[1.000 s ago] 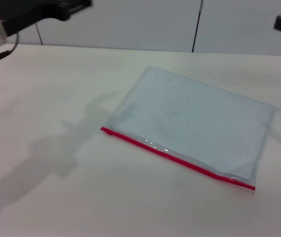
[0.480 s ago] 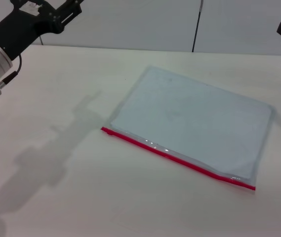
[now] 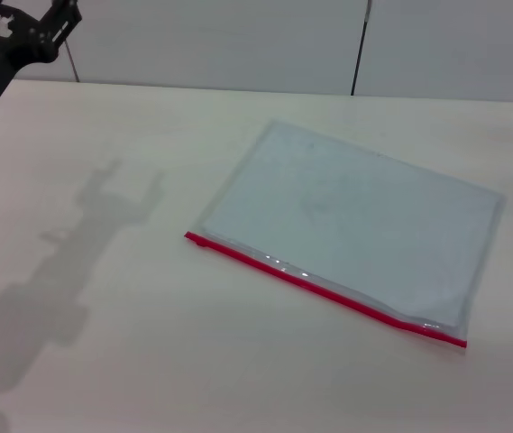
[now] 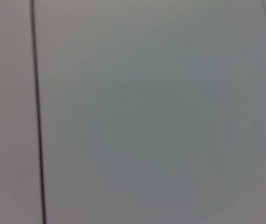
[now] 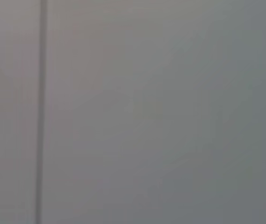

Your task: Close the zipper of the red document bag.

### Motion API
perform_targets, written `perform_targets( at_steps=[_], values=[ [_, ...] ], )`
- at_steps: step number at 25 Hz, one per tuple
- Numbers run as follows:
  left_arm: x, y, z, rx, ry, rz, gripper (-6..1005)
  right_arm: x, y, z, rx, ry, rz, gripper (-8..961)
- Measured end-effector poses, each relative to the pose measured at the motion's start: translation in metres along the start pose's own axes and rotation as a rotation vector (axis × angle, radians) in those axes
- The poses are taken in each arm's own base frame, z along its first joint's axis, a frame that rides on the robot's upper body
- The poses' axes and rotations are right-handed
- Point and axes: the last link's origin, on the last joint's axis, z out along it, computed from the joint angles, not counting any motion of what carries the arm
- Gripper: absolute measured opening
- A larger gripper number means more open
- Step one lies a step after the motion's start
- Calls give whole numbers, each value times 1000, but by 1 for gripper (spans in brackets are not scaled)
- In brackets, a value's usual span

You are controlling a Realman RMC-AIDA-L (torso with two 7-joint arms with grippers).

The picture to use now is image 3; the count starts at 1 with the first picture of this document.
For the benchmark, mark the black vertical pole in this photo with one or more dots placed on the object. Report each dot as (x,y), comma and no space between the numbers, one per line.
(358,58)

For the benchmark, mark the red zipper slider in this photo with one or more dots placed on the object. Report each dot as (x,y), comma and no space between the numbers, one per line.
(200,244)

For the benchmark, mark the clear document bag red zipper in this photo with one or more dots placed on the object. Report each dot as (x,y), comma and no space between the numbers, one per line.
(350,225)

